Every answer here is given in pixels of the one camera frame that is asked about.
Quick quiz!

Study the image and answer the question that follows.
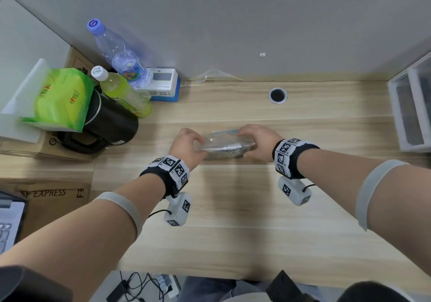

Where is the person's right hand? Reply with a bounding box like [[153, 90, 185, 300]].
[[237, 124, 285, 163]]

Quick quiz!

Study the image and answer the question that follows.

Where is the clear plastic zip bag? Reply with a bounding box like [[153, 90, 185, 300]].
[[195, 129, 257, 161]]

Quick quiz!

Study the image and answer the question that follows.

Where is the pile of silver paper clips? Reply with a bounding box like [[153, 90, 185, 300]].
[[203, 136, 253, 160]]

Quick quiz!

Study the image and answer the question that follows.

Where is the brown box with circle logo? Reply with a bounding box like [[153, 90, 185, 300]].
[[0, 131, 97, 163]]

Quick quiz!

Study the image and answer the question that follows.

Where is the person's dark left sleeve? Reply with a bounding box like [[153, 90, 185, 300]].
[[0, 265, 73, 302]]

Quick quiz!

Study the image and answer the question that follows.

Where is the black right wristband with markers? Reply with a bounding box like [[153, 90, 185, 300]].
[[272, 138, 321, 180]]

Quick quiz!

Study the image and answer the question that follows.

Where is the white sheet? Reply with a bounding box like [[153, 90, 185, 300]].
[[1, 58, 49, 115]]

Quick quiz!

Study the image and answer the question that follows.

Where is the grey laptop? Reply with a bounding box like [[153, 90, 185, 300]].
[[0, 192, 27, 255]]

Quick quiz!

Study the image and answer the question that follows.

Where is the white right wrist camera block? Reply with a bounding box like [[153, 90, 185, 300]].
[[277, 176, 313, 207]]

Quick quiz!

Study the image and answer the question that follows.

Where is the black left wristband with markers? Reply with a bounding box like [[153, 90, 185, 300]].
[[139, 155, 191, 199]]

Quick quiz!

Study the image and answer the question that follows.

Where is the round silver cable grommet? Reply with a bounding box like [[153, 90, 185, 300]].
[[268, 87, 289, 105]]

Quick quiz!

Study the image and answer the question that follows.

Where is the crumpled clear plastic wrap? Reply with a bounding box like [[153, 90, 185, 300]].
[[188, 69, 243, 83]]

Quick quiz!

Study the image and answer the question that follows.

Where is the person's left forearm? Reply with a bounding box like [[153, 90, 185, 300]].
[[0, 173, 167, 302]]

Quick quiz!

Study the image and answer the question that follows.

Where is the white power strip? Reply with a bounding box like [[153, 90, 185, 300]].
[[156, 273, 181, 296]]

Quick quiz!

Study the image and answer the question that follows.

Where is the black kettle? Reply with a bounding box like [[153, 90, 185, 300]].
[[56, 88, 139, 155]]

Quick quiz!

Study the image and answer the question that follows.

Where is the brown cardboard box black print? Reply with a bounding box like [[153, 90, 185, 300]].
[[0, 180, 92, 242]]

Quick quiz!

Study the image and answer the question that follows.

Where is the person's dark sleeve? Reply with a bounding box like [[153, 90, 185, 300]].
[[336, 280, 415, 302], [0, 265, 73, 302]]

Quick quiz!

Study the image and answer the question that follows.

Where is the black wristband with markers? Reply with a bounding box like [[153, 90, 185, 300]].
[[139, 155, 191, 199], [272, 138, 321, 180]]

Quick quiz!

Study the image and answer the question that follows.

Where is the green tissue pack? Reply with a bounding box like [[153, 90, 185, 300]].
[[21, 67, 95, 133]]

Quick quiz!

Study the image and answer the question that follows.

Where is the yellow-green drink bottle white cap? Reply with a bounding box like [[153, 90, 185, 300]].
[[91, 65, 153, 119]]

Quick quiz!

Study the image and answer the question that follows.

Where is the white left wrist camera block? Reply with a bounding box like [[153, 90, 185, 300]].
[[164, 191, 193, 227]]

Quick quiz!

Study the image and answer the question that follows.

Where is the white wrist camera block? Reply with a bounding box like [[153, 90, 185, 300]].
[[277, 176, 313, 207], [164, 191, 193, 227]]

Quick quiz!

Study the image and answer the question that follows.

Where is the white and blue box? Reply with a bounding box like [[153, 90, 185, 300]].
[[141, 68, 181, 103]]

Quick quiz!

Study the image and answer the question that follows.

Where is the light wooden table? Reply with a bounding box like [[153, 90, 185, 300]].
[[0, 80, 431, 294]]

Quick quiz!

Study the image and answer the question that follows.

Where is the black power adapter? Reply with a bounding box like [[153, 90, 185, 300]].
[[111, 280, 128, 299]]

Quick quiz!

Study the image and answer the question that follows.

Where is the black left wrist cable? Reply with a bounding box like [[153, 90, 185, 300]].
[[147, 209, 173, 220]]

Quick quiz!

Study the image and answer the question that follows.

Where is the person's dark right sleeve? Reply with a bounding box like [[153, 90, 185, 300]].
[[336, 280, 415, 302]]

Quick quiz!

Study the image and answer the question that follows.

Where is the person's right forearm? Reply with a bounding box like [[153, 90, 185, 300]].
[[296, 148, 431, 287]]

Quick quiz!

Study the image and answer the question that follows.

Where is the large white cabinet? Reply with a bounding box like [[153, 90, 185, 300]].
[[0, 0, 72, 144]]

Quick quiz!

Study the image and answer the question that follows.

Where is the brown printed carton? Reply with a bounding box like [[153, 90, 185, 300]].
[[66, 46, 98, 76]]

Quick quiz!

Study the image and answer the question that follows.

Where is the person's left hand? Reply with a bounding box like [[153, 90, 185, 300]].
[[168, 127, 209, 172]]

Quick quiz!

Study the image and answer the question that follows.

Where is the clear water bottle purple cap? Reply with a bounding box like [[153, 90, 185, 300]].
[[87, 18, 151, 89]]

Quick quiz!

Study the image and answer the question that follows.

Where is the white drawer organizer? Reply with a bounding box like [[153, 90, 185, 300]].
[[387, 51, 431, 153]]

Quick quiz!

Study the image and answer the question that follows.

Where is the black office chair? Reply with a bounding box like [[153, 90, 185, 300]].
[[266, 270, 317, 302]]

